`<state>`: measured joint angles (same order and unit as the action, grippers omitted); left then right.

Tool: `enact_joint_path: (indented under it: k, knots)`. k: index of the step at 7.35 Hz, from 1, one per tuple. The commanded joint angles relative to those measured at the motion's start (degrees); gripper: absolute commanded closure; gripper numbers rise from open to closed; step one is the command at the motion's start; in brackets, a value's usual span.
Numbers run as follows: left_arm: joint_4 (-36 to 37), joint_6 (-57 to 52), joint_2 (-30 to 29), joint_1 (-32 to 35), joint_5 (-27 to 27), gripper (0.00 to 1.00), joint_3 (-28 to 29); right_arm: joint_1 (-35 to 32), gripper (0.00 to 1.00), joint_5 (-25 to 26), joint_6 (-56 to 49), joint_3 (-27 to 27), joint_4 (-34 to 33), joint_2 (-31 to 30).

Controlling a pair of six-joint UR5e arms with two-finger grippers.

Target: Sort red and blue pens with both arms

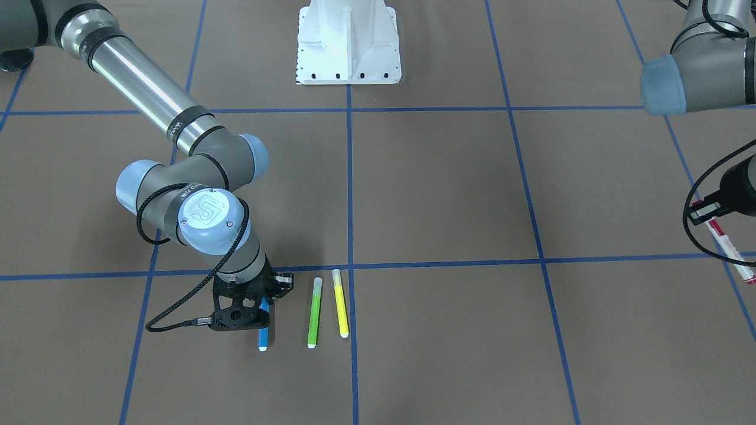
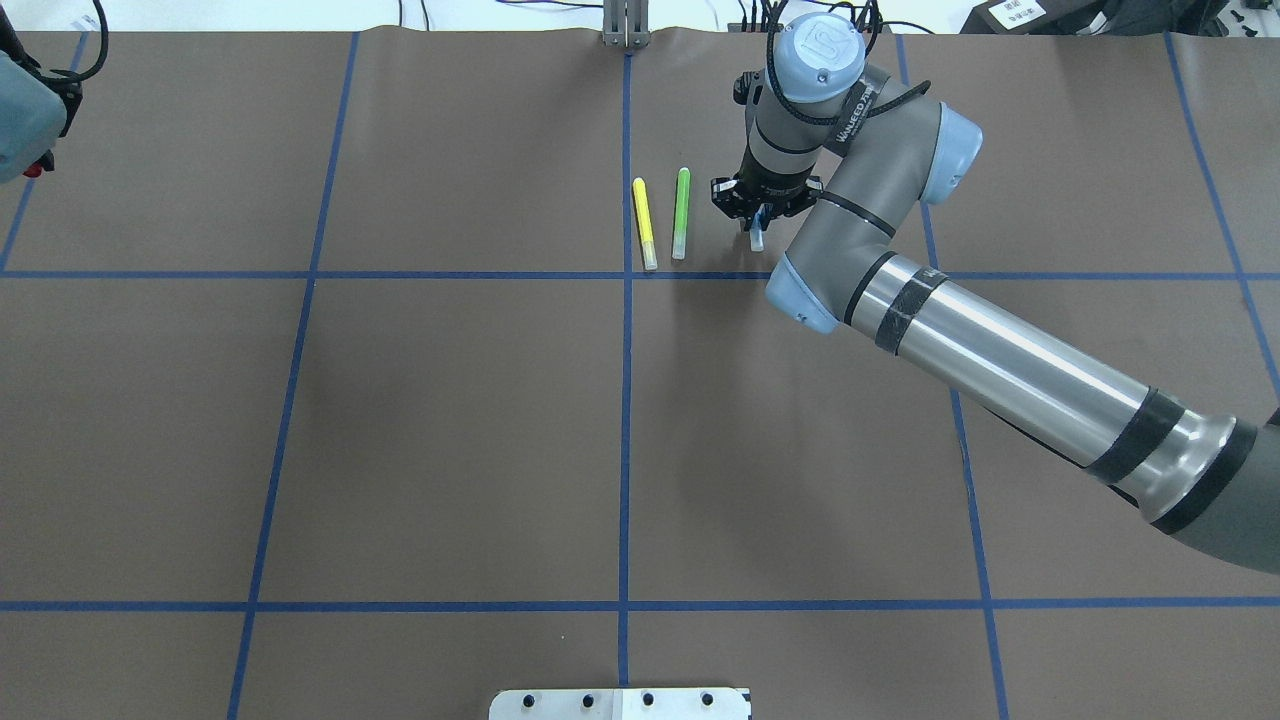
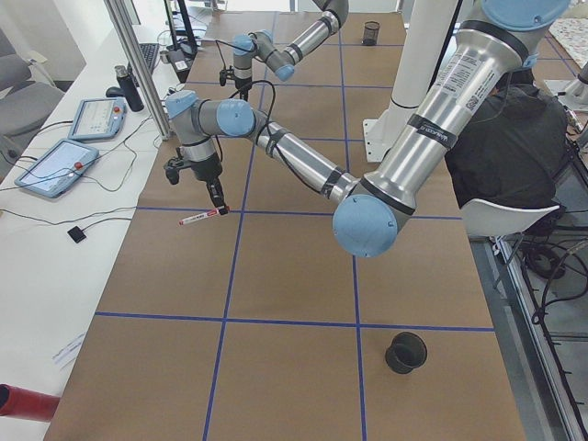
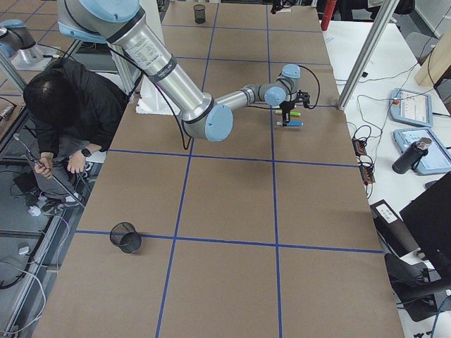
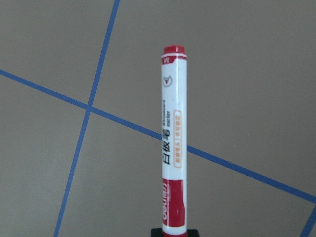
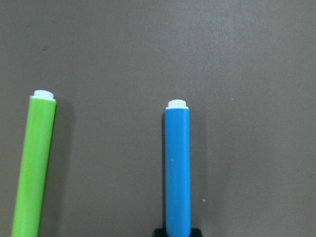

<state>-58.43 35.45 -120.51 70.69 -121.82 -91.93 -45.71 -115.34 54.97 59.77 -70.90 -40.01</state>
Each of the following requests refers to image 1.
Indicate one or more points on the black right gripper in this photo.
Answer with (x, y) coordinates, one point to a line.
(273, 285)

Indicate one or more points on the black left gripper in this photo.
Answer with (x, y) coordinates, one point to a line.
(742, 182)

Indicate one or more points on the red white whiteboard marker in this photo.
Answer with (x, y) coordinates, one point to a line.
(729, 250)

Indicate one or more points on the blue highlighter pen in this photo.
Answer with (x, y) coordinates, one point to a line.
(263, 336)

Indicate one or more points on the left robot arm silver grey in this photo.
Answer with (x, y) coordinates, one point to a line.
(710, 64)

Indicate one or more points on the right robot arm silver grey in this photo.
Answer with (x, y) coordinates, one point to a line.
(192, 201)

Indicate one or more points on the green highlighter pen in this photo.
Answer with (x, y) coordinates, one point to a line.
(314, 315)

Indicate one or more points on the yellow highlighter pen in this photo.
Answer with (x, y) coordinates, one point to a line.
(340, 303)

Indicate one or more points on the black mesh cup near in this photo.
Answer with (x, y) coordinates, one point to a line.
(12, 61)

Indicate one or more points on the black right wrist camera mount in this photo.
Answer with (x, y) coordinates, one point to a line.
(239, 310)

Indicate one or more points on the white pedestal column base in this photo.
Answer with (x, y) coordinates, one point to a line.
(348, 42)

